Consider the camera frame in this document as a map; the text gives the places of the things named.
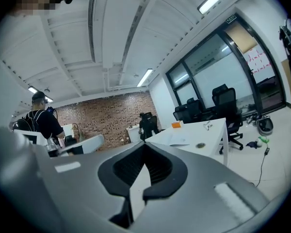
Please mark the green white plush toy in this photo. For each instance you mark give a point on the green white plush toy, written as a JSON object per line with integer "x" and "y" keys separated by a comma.
{"x": 263, "y": 140}

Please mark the group of pink-marked sheets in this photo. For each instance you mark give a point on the group of pink-marked sheets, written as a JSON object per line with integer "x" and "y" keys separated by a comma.
{"x": 259, "y": 62}

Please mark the small white desk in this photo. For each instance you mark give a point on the small white desk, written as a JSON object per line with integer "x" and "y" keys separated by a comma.
{"x": 133, "y": 135}

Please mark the white paper sheets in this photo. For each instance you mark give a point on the white paper sheets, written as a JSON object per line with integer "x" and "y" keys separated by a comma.
{"x": 179, "y": 139}

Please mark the brown paper sheet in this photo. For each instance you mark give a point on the brown paper sheet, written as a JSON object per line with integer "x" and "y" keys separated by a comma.
{"x": 240, "y": 38}

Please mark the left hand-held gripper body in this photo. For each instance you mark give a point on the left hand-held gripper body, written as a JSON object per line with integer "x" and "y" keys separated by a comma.
{"x": 31, "y": 139}

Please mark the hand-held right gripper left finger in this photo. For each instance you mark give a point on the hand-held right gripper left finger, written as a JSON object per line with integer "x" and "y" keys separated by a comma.
{"x": 82, "y": 190}

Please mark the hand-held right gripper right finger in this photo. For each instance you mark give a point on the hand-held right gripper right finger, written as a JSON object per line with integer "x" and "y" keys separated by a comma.
{"x": 196, "y": 203}

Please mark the dark blue cloth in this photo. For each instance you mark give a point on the dark blue cloth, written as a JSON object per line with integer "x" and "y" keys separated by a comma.
{"x": 251, "y": 144}

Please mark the green exit sign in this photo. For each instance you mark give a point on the green exit sign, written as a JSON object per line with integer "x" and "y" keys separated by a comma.
{"x": 230, "y": 19}

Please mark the orange box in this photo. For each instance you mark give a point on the orange box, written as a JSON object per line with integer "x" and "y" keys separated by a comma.
{"x": 177, "y": 125}

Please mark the brown cardboard board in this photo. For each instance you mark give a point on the brown cardboard board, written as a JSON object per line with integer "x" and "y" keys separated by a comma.
{"x": 289, "y": 86}

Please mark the black-framed glass partition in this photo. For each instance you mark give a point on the black-framed glass partition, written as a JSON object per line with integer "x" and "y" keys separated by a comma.
{"x": 208, "y": 64}

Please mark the white rounded desk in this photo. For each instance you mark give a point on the white rounded desk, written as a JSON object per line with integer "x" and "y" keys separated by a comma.
{"x": 92, "y": 143}

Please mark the black power adapter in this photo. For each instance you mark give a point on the black power adapter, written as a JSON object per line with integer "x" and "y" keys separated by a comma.
{"x": 267, "y": 151}

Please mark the white table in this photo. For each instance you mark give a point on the white table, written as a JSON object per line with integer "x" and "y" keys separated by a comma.
{"x": 208, "y": 135}

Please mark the silver metal bracket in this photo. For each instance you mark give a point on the silver metal bracket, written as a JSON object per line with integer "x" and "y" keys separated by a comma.
{"x": 206, "y": 124}

